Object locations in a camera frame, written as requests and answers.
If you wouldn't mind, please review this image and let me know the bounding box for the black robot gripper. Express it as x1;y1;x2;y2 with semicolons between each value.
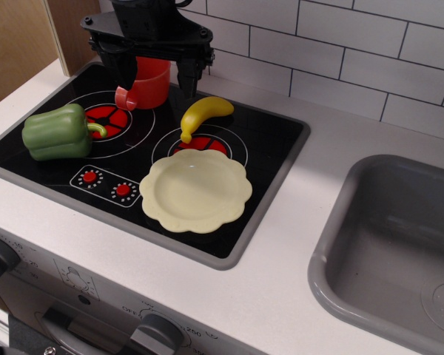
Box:
81;1;215;98

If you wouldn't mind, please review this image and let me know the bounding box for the red plastic cup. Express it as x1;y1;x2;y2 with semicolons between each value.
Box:
115;57;171;111

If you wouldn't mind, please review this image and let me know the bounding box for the cream scalloped plate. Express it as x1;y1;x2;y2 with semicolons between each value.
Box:
139;149;252;234

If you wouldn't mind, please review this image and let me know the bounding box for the yellow toy banana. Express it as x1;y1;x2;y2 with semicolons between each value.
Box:
180;96;235;143

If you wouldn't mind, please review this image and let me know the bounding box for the black toy stovetop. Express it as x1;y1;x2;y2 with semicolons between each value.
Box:
0;64;310;270

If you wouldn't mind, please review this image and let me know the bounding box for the green toy bell pepper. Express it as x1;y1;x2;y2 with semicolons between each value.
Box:
21;104;107;161

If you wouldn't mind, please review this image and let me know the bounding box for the wooden side panel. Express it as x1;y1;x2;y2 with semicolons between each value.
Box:
0;1;101;101

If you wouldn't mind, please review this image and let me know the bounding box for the grey right oven knob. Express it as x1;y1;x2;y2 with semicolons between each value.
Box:
130;314;184;355

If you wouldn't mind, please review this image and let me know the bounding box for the grey toy sink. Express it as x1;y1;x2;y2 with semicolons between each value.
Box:
308;155;444;354

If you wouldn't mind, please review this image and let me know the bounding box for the grey oven door handle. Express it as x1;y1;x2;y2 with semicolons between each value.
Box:
39;307;134;355

